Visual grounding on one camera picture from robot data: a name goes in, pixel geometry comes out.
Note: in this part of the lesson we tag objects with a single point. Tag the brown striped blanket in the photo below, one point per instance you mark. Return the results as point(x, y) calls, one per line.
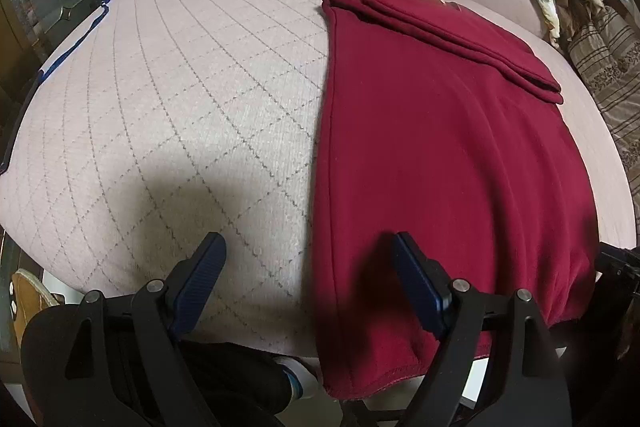
point(612, 77)

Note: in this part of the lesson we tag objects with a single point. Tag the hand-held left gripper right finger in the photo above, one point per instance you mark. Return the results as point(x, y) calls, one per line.
point(424, 289)

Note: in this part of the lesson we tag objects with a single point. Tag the quilted beige mattress pad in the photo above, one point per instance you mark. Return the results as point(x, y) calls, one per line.
point(175, 107)

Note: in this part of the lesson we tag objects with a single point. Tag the maroon knit garment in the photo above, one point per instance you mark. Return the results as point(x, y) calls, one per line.
point(425, 157)

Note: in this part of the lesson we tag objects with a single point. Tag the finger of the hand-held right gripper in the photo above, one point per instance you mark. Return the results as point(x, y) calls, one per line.
point(616, 264)

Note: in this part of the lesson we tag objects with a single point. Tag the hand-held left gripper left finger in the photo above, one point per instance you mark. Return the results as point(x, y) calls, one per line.
point(196, 288)

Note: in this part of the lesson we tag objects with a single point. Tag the brown woven slipper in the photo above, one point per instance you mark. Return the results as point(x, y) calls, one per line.
point(31, 304)

